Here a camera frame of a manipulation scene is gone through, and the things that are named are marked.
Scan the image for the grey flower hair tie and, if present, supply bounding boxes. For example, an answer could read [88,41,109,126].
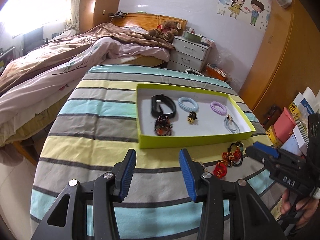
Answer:
[223,114,241,134]

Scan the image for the dark red bead bracelet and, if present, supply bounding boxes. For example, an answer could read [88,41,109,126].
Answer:
[153,114,174,138]

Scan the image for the black gold bead bracelet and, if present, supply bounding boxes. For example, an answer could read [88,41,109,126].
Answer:
[186,111,199,126]

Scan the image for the light blue spiral hair tie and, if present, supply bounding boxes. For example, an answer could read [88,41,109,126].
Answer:
[177,96,200,113]

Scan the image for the black smart band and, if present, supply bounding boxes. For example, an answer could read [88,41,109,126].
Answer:
[151,94,177,119]

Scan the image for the purple spiral hair tie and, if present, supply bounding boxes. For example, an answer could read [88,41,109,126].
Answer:
[209,100,228,117]

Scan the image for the right hand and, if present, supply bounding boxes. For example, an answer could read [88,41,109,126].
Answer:
[280,189,319,229]

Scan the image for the pink plastic bin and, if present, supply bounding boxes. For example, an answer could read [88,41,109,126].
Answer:
[273,107,296,144]

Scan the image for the striped table cloth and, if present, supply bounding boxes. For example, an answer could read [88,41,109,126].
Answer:
[30,65,271,239]

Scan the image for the green shallow box tray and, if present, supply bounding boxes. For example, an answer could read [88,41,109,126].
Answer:
[136,83,255,148]

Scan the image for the wooden wardrobe right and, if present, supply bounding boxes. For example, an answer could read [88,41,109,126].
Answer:
[239,0,319,122]

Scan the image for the white trash bin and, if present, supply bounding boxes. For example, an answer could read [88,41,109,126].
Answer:
[185,69,204,76]

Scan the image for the orange book stack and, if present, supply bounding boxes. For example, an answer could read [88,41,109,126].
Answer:
[204,64,228,81]

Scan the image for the bed with pink quilt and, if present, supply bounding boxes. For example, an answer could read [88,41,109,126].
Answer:
[0,22,176,148]

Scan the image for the white nightstand drawers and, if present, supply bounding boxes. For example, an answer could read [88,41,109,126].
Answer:
[167,36,212,72]

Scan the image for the brown teddy bear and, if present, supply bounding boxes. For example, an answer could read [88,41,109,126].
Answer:
[148,21,182,43]

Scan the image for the wooden headboard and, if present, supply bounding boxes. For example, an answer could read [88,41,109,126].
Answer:
[109,13,188,31]

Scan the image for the black office chair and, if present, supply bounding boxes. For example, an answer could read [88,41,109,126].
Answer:
[22,27,48,56]

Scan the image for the wooden wardrobe by window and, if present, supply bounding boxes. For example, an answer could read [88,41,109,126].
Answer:
[79,0,120,33]

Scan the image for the floral curtain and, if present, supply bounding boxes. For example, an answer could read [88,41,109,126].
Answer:
[65,0,80,33]

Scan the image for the red knot bracelet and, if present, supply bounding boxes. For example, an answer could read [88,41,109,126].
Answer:
[213,147,243,179]

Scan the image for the black bead hair tie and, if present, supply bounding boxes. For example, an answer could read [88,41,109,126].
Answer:
[226,141,245,168]

